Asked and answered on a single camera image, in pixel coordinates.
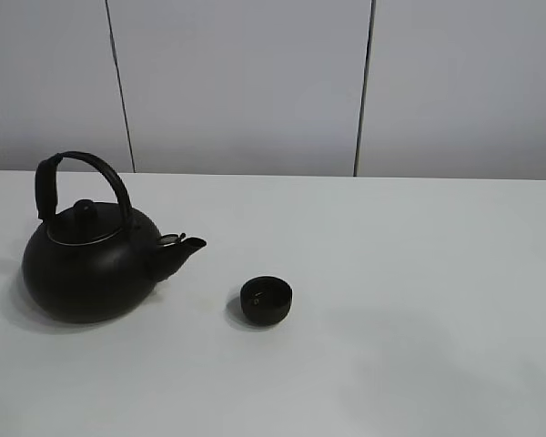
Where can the small black teacup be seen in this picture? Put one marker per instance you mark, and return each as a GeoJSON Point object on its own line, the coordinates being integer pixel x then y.
{"type": "Point", "coordinates": [265, 300]}

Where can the black round teapot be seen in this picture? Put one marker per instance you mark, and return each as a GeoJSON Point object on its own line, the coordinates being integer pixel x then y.
{"type": "Point", "coordinates": [96, 261]}

